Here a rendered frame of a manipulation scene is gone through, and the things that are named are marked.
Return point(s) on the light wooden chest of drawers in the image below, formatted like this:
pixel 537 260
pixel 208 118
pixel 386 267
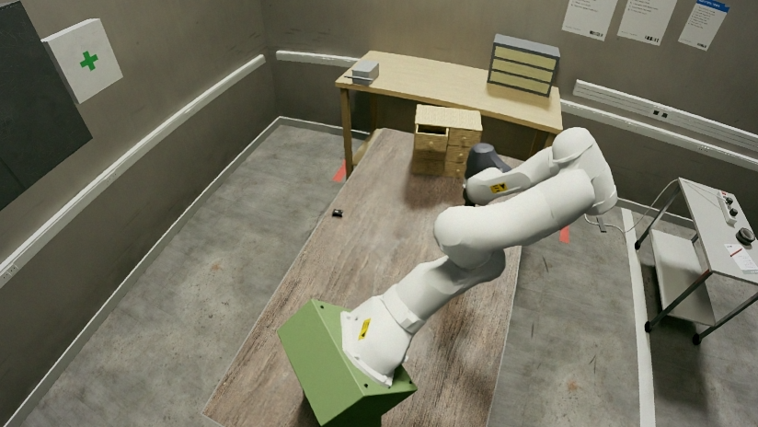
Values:
pixel 446 117

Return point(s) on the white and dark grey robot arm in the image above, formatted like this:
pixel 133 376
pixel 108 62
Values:
pixel 378 333

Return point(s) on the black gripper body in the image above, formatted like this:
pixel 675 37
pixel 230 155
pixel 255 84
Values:
pixel 466 199

